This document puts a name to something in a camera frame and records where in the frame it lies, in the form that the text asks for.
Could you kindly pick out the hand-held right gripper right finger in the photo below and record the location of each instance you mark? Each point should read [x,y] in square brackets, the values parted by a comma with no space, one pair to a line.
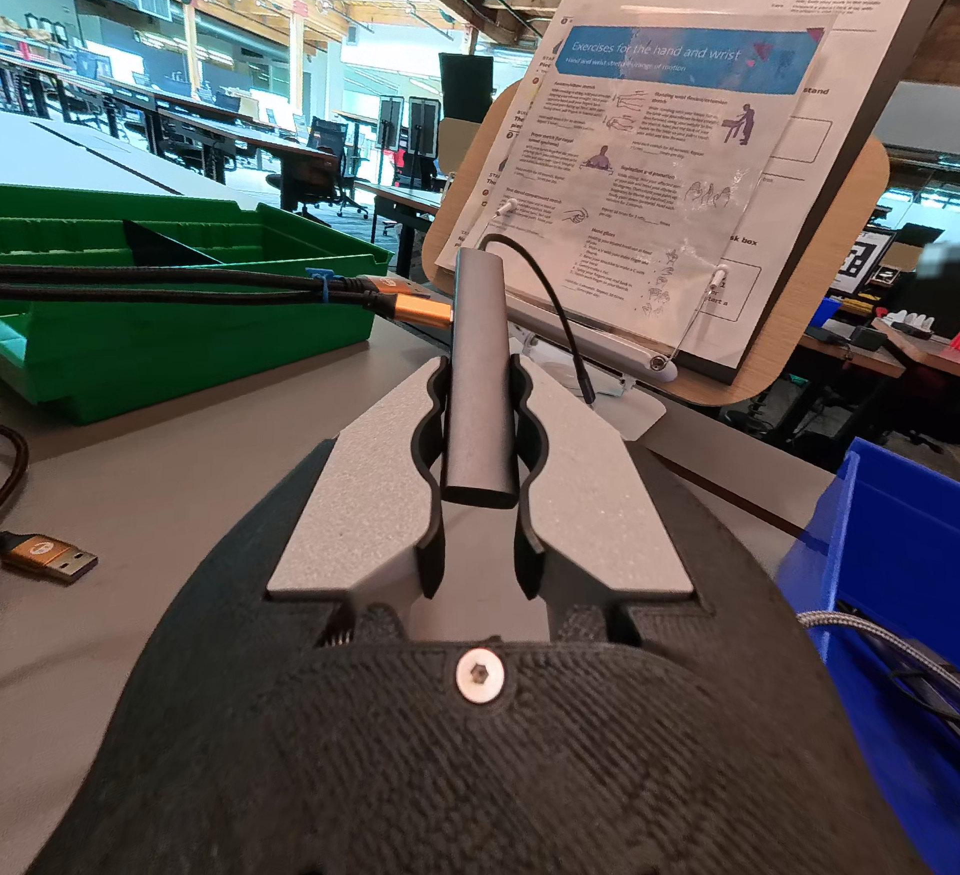
[600,500]

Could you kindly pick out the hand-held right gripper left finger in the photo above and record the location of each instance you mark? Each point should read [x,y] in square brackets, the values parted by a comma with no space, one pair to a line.
[352,500]

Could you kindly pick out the green plastic bin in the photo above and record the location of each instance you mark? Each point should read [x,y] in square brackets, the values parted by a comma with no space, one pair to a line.
[187,357]

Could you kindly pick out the blue plastic bin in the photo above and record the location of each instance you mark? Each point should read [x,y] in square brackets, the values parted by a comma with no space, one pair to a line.
[877,530]

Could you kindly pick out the white stand base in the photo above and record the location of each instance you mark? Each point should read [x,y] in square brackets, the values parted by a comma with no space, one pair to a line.
[637,417]

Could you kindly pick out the blue twist tie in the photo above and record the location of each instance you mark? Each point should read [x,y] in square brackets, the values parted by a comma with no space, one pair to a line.
[321,282]

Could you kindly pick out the laminated exercise sheet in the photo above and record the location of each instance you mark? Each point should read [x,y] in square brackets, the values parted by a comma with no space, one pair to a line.
[637,215]

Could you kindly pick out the black bin divider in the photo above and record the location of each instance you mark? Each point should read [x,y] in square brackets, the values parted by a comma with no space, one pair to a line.
[161,249]

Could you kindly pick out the black office chair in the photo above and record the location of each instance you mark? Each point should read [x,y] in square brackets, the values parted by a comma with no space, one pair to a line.
[322,162]

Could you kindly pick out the framed tag sign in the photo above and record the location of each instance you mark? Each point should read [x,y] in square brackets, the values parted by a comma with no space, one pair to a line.
[862,264]

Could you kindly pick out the small beige board stand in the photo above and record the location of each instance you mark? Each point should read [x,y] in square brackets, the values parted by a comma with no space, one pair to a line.
[457,140]

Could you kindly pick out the dark long desk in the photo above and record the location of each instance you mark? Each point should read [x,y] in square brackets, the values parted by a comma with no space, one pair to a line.
[247,136]

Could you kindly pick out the black standing panel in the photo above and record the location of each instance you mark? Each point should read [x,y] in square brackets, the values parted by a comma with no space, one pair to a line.
[465,87]

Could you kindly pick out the white instruction sheet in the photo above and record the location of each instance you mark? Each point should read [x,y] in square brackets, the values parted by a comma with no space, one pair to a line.
[851,5]

